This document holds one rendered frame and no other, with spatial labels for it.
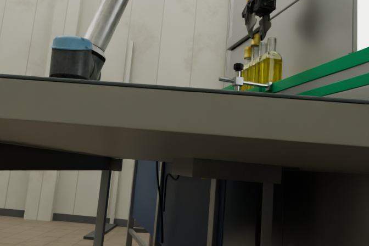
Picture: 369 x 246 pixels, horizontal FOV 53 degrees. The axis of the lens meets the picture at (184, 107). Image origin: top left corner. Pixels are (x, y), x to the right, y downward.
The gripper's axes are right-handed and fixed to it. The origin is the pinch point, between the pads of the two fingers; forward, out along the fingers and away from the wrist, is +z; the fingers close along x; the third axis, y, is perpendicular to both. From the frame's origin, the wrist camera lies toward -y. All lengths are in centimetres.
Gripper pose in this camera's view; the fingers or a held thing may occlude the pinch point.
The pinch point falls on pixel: (256, 37)
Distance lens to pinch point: 139.4
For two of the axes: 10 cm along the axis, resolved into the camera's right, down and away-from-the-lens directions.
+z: -0.8, 9.8, -1.6
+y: 3.1, -1.3, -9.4
